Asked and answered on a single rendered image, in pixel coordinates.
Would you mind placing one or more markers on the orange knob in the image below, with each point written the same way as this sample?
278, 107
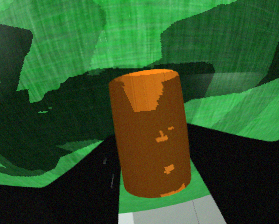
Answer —
151, 132

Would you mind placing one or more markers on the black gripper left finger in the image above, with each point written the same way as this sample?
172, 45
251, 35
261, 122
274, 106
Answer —
86, 194

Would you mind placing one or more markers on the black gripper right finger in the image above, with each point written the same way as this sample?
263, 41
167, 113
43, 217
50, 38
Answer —
241, 173

